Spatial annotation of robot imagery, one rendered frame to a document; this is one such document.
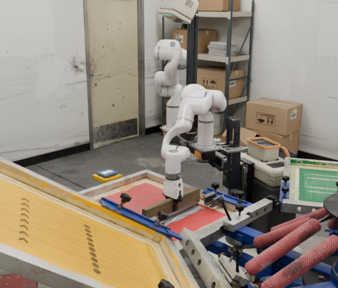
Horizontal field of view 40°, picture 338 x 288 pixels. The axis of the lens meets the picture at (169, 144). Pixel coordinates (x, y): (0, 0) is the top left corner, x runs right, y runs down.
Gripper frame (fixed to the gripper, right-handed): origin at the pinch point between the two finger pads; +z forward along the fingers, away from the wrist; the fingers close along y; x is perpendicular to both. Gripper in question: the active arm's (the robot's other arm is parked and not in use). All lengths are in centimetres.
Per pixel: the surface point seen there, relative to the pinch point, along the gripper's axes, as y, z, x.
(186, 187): 14.6, 1.6, -26.1
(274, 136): 150, 58, -334
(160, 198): 20.4, 5.2, -11.3
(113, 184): 47.5, 2.2, -1.1
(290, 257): -67, 0, 2
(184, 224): -10.2, 5.6, 1.9
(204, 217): -11.9, 5.5, -10.4
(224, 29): 271, -65, -380
